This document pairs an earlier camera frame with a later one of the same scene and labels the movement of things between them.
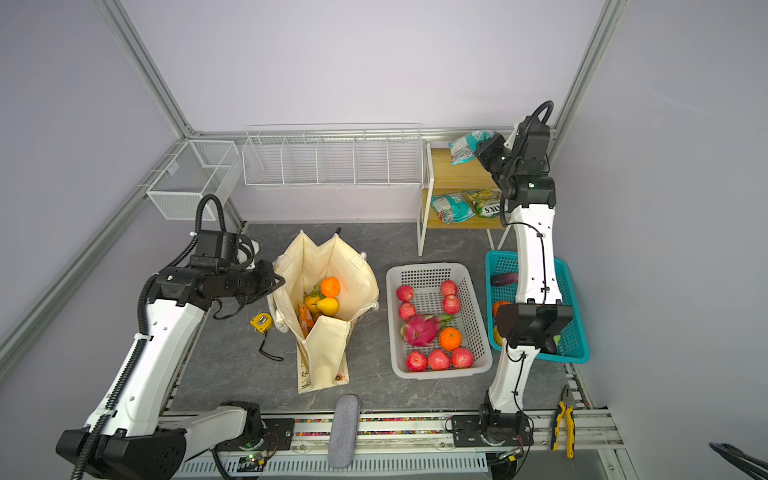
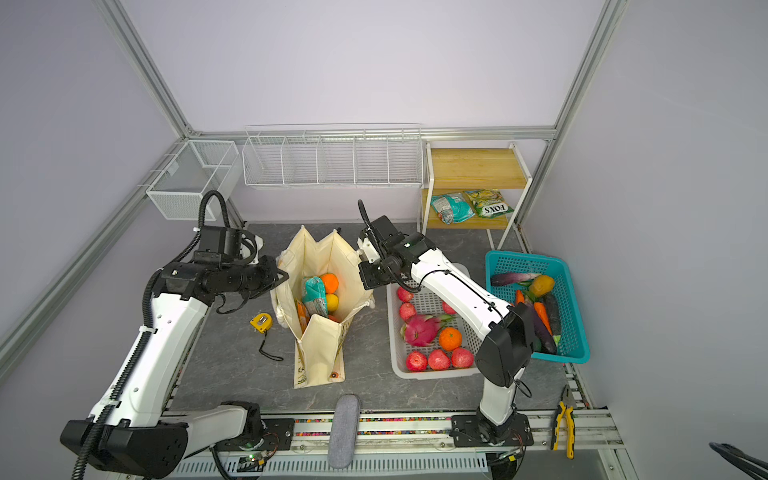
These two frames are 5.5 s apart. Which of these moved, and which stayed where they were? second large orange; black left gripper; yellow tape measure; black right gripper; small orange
Moved: black right gripper
Stayed: black left gripper; second large orange; yellow tape measure; small orange
